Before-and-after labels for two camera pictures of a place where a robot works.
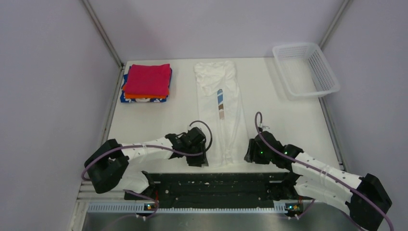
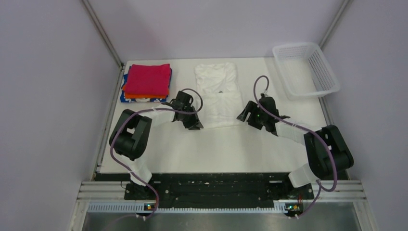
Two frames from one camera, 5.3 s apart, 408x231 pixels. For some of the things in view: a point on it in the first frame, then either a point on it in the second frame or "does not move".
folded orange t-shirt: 128,96 does not move
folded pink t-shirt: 147,80 does not move
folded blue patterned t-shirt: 123,98 does not move
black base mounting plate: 216,187 does not move
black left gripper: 197,161 -> 194,123
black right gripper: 252,154 -> 251,107
